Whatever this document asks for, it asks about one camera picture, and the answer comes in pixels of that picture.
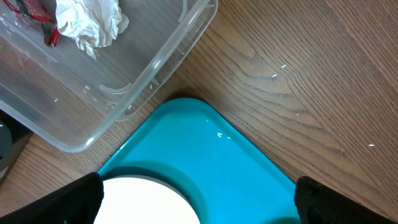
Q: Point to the white napkin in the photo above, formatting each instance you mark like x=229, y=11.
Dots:
x=92, y=24

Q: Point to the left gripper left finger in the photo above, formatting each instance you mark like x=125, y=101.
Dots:
x=77, y=202

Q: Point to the red ketchup packet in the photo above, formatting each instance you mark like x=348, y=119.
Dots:
x=31, y=14

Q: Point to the clear plastic bin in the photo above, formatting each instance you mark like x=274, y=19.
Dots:
x=69, y=98

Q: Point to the teal serving tray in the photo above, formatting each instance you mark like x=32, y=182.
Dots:
x=189, y=145

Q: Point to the large pink plate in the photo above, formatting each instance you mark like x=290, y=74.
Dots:
x=140, y=199

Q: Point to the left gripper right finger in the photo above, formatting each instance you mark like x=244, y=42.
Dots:
x=319, y=204

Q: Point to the black waste tray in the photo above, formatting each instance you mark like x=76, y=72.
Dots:
x=14, y=137

